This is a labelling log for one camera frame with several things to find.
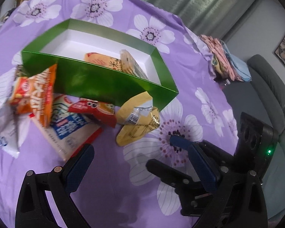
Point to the purple floral tablecloth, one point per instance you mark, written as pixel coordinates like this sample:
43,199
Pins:
117,190

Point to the red snack packet with eyes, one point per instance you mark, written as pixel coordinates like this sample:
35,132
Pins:
101,111

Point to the orange sunflower seed bag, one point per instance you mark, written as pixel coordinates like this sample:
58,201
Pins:
35,95

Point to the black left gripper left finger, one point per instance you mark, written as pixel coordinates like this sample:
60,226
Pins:
33,209

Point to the green cardboard box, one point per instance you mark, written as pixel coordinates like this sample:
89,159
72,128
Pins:
66,44

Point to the pink patterned folded cloth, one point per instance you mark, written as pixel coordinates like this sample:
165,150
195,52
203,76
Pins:
225,64

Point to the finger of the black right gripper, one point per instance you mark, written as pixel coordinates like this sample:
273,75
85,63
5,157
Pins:
175,182
201,151

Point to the white peanut snack bag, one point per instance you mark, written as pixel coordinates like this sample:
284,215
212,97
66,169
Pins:
8,131

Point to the white blue red snack bag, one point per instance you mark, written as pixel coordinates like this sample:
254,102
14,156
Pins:
67,131

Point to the cracker pack with label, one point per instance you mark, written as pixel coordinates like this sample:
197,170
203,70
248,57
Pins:
130,66

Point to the grey green sofa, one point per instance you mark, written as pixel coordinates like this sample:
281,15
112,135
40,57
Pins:
264,98

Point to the orange rice cake packet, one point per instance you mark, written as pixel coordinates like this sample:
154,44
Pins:
103,60

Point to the yellow snack bag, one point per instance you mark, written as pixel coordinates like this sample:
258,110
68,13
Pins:
138,117

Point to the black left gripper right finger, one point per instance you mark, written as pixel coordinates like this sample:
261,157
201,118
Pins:
238,199

